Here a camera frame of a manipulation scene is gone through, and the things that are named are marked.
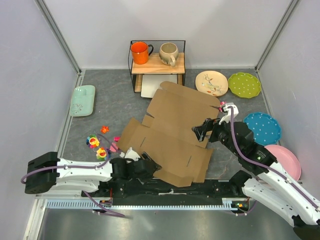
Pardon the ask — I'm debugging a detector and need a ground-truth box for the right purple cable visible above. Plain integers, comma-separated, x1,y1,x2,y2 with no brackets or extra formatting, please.
229,106,320,217

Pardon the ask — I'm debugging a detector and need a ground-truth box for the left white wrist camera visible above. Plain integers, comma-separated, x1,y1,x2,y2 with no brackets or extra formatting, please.
119,147,140,162

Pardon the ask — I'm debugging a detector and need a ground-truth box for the mint green divided tray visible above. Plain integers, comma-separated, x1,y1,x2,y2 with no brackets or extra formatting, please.
69,85,96,117

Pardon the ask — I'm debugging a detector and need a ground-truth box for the rainbow flower toy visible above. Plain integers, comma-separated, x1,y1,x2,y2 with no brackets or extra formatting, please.
86,134,100,149
96,147,110,161

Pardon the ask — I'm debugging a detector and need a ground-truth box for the pink flower toy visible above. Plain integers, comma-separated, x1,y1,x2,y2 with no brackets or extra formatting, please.
219,101,226,113

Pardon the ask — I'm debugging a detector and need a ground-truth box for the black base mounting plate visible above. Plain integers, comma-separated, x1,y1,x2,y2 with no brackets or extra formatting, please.
89,178,245,199

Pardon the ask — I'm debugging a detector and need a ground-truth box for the orange enamel mug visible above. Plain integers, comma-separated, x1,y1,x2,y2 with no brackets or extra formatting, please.
130,41,154,65

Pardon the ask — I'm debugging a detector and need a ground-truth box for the orange maple leaf toy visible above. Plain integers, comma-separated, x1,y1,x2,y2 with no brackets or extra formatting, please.
100,125,110,134

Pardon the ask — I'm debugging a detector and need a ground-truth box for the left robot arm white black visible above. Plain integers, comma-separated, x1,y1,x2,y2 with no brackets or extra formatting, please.
20,151,162,197

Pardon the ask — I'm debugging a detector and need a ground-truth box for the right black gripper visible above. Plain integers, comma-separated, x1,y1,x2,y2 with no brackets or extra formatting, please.
191,114,241,156

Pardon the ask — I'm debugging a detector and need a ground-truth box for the brown cardboard box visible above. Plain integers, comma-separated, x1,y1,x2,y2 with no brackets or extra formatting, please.
117,81,220,187

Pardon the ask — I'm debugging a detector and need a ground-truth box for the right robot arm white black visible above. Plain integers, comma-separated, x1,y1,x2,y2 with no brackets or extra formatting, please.
192,118,320,240

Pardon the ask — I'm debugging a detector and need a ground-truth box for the pink plate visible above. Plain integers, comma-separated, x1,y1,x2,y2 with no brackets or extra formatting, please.
265,144,302,181

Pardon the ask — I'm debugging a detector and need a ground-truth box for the blue dotted plate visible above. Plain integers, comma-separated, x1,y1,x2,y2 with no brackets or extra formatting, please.
243,112,282,146

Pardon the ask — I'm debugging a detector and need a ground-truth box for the beige floral plate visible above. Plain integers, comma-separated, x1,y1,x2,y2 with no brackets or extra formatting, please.
195,70,229,97

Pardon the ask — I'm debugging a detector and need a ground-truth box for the pink heart toy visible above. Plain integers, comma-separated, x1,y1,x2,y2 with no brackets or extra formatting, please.
109,136,120,153

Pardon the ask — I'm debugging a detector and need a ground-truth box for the white square plate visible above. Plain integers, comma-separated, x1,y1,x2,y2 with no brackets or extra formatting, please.
140,74,177,98

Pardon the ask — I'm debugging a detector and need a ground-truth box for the grey slotted cable duct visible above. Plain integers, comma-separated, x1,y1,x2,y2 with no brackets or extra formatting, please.
45,199,238,211

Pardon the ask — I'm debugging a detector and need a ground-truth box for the green dotted plate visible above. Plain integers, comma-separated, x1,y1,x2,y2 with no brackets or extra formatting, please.
228,72,261,99

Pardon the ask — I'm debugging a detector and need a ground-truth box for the beige ceramic mug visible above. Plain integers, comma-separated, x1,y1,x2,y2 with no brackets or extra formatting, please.
159,42,179,67

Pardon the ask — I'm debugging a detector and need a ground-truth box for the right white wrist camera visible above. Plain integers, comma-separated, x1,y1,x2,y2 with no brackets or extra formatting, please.
219,102,239,125

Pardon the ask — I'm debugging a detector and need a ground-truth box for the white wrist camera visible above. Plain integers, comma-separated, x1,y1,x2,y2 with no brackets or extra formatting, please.
119,147,140,162
219,102,239,125

